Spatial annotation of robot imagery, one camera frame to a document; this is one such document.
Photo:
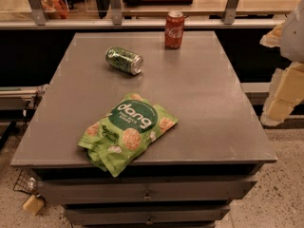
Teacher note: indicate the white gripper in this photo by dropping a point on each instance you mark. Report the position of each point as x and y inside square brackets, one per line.
[293, 38]

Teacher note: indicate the green soda can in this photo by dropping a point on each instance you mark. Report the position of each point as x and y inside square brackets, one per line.
[124, 60]

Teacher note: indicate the red cola can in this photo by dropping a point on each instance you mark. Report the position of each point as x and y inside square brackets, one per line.
[174, 27]

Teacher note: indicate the grey drawer cabinet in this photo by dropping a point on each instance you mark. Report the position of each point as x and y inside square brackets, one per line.
[188, 177]

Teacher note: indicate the green rice chips bag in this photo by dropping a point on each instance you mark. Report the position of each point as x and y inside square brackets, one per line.
[125, 132]

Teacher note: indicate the orange plastic bag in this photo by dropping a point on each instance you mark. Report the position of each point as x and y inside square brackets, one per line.
[58, 6]

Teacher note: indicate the cream foam block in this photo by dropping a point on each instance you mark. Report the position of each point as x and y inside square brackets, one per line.
[33, 204]

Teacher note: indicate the black wire basket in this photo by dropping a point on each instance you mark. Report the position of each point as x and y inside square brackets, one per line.
[25, 183]

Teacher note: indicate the metal shelf rail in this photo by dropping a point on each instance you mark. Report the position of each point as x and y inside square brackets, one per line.
[190, 23]

